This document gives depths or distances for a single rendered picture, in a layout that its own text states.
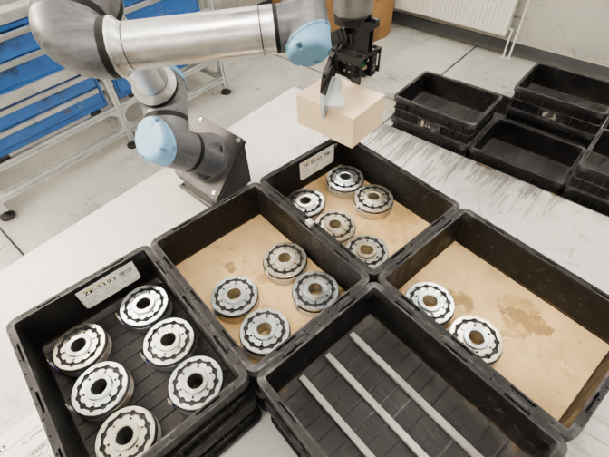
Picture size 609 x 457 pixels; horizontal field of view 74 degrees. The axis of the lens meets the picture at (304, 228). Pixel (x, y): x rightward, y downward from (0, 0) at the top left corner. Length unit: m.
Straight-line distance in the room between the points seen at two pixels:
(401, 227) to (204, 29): 0.64
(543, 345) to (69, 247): 1.25
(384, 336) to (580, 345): 0.38
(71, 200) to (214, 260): 1.81
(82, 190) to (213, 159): 1.65
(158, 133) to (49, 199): 1.77
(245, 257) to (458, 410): 0.55
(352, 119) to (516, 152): 1.39
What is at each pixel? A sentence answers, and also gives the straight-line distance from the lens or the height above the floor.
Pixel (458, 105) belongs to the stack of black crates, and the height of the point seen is 0.49.
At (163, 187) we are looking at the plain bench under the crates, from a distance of 1.44.
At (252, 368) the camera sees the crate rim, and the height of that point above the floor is 0.93.
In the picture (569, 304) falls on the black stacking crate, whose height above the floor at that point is 0.86.
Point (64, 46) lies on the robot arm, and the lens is 0.78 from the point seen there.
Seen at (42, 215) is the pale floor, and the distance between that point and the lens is 2.73.
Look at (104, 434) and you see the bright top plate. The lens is 0.86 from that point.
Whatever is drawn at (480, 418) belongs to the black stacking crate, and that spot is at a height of 0.83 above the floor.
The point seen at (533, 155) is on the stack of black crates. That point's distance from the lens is 2.18.
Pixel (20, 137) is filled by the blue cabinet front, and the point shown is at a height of 0.37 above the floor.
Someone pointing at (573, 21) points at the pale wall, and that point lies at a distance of 3.79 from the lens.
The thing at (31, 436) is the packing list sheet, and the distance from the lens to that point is 1.12.
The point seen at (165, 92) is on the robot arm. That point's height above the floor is 1.08.
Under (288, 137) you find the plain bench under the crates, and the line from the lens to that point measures 1.55.
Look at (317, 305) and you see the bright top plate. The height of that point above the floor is 0.86.
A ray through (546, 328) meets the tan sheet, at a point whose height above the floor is 0.83.
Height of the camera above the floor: 1.61
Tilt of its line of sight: 49 degrees down
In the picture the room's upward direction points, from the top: 3 degrees counter-clockwise
